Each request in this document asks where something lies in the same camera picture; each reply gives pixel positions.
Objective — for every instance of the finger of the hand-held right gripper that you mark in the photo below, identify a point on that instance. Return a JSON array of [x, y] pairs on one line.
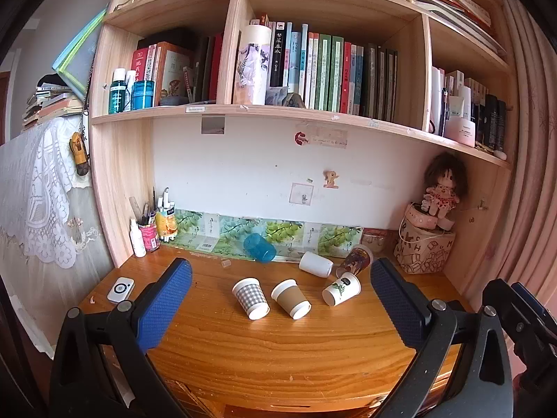
[[531, 302], [500, 296]]

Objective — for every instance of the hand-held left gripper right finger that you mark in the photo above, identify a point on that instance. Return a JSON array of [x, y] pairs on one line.
[[400, 309]]

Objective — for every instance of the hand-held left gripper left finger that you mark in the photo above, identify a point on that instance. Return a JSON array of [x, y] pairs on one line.
[[165, 305]]

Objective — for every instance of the leaf print white paper cup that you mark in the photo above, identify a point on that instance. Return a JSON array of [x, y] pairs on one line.
[[343, 289]]

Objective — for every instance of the clear printed plastic cup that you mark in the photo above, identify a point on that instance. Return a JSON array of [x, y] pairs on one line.
[[355, 260]]

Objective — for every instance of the checkered paper cup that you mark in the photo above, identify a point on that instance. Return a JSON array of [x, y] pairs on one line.
[[250, 297]]

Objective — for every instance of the plain white paper cup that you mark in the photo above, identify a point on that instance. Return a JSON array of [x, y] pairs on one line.
[[316, 264]]

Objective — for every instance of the blue plastic cup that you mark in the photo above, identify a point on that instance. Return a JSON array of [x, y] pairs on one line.
[[260, 248]]

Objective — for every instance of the brown sleeve paper cup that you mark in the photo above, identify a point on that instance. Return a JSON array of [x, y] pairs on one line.
[[290, 298]]

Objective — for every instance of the white upright books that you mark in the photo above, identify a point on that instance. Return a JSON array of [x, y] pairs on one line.
[[436, 91]]

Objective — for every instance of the white round-button remote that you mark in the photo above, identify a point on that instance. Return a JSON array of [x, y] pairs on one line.
[[121, 289]]

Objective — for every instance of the letter print storage basket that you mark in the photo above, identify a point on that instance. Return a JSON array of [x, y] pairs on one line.
[[424, 250]]

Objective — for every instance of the pink pen holder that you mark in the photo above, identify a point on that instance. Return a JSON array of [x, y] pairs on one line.
[[149, 237]]

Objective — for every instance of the small clear plastic box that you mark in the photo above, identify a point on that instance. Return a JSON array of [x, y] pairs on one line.
[[374, 241]]

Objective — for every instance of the pink round box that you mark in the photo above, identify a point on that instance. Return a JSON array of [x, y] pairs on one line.
[[424, 217]]

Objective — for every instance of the clear plastic ruler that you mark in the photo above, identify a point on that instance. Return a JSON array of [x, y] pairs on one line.
[[135, 207]]

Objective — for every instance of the brown-haired rag doll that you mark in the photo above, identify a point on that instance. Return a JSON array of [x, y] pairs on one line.
[[444, 185]]

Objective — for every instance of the leaf print paper strip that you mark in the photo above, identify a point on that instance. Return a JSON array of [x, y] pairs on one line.
[[287, 233]]

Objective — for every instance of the wooden bookshelf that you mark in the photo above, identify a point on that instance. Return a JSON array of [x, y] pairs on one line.
[[122, 161]]

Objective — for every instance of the pink curtain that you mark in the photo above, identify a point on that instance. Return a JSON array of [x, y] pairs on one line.
[[535, 139]]

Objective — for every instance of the white lace cloth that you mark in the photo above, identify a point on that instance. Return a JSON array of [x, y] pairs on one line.
[[39, 200]]

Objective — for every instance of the pink cream jar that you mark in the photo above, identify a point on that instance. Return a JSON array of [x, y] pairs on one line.
[[460, 131]]

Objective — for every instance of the row of dark cosmetic bottles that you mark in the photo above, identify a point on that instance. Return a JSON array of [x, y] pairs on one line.
[[491, 122]]

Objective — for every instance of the black pen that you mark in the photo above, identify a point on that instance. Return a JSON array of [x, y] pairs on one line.
[[444, 111]]

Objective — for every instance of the white cosmetic tube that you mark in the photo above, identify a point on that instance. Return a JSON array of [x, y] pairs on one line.
[[456, 106]]

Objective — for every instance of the dark shallow dish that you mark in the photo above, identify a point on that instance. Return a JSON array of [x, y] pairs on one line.
[[170, 101]]

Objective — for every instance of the blue cosmetic jar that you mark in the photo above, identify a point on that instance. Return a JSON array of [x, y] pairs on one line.
[[143, 94]]

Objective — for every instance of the teal plastic bottle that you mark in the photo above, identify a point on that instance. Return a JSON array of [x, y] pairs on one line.
[[117, 93]]

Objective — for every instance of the slim white spray bottle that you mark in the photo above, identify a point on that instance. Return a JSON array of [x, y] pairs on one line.
[[130, 89]]

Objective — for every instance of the stack of worn books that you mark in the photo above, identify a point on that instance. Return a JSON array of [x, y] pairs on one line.
[[52, 106]]

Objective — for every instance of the dark stone ornament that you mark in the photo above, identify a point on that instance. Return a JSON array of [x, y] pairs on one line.
[[294, 101]]

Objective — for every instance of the row of red and dark books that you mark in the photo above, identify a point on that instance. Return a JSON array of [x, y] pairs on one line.
[[178, 67]]

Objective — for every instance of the row of green and dark books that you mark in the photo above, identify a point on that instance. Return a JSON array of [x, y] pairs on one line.
[[335, 74]]

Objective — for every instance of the black hat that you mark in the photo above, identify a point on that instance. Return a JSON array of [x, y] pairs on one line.
[[50, 82]]

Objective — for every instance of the white floral paper tube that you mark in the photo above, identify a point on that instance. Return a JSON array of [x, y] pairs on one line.
[[252, 65]]

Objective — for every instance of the green-edged clear folder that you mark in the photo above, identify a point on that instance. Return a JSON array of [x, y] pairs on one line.
[[80, 56]]

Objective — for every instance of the pile of flat books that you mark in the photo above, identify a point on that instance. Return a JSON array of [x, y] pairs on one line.
[[452, 2]]

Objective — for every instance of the small figure wall sticker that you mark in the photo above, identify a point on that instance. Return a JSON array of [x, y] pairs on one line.
[[332, 179]]

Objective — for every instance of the small square wall card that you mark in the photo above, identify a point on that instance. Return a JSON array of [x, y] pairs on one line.
[[302, 193]]

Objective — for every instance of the grey wall photo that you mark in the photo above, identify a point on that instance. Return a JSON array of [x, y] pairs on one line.
[[213, 124]]

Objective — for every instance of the red taped wall note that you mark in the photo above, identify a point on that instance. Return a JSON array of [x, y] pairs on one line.
[[322, 138]]

